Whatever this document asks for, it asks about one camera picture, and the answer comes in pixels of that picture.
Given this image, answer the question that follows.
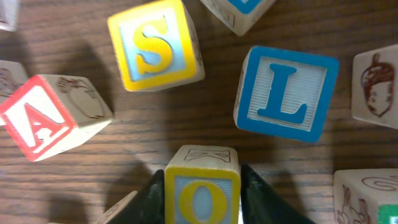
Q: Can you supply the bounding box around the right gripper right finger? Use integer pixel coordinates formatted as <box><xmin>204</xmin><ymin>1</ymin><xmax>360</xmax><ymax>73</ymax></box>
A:
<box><xmin>241</xmin><ymin>164</ymin><xmax>315</xmax><ymax>224</ymax></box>

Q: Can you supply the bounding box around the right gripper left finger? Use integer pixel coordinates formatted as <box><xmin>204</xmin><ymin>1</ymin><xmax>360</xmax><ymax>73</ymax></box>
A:
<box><xmin>110</xmin><ymin>169</ymin><xmax>165</xmax><ymax>224</ymax></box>

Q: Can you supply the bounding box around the yellow O block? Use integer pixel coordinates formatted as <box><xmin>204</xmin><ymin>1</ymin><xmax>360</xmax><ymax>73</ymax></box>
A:
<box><xmin>165</xmin><ymin>145</ymin><xmax>241</xmax><ymax>224</ymax></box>

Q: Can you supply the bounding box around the yellow Q block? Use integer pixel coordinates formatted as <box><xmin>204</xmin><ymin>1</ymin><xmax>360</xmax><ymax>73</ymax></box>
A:
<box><xmin>95</xmin><ymin>191</ymin><xmax>138</xmax><ymax>224</ymax></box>

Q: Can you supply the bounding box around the green V block right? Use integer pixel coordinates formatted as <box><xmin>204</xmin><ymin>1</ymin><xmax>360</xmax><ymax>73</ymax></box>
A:
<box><xmin>333</xmin><ymin>169</ymin><xmax>398</xmax><ymax>224</ymax></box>

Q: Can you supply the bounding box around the blue L block lower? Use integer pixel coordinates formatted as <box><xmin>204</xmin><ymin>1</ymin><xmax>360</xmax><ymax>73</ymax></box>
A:
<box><xmin>233</xmin><ymin>45</ymin><xmax>340</xmax><ymax>142</ymax></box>

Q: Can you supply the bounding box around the blue l block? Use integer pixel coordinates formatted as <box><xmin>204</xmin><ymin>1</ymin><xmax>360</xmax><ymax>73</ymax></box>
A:
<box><xmin>200</xmin><ymin>0</ymin><xmax>275</xmax><ymax>36</ymax></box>
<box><xmin>233</xmin><ymin>45</ymin><xmax>340</xmax><ymax>142</ymax></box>

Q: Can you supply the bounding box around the red A block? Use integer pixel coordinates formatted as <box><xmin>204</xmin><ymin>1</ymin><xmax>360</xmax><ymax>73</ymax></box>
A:
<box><xmin>1</xmin><ymin>75</ymin><xmax>113</xmax><ymax>162</ymax></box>

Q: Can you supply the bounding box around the yellow S block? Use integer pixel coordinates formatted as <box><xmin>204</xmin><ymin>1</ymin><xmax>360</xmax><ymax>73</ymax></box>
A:
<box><xmin>108</xmin><ymin>0</ymin><xmax>205</xmax><ymax>91</ymax></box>

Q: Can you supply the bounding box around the blue T block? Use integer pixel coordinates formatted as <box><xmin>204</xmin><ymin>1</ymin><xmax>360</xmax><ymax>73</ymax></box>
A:
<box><xmin>351</xmin><ymin>45</ymin><xmax>397</xmax><ymax>129</ymax></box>

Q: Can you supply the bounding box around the blue L block upper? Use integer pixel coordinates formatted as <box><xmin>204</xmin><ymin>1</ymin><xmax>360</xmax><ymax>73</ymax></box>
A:
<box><xmin>200</xmin><ymin>0</ymin><xmax>275</xmax><ymax>36</ymax></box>

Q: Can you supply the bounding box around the blue P block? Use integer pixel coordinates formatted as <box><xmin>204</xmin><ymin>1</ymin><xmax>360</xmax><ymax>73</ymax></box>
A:
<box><xmin>0</xmin><ymin>60</ymin><xmax>29</xmax><ymax>104</ymax></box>

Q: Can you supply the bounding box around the yellow block beside Z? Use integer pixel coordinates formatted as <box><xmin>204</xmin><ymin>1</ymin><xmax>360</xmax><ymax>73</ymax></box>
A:
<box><xmin>1</xmin><ymin>0</ymin><xmax>20</xmax><ymax>32</ymax></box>

